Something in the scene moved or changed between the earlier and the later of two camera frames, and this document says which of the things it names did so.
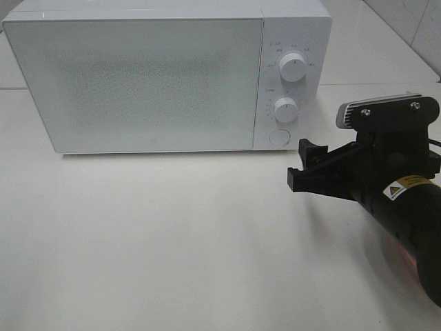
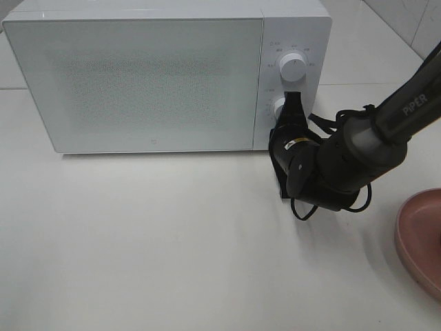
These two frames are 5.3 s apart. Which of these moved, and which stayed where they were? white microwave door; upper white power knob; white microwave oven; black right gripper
Moved: black right gripper
Stayed: white microwave oven; upper white power knob; white microwave door
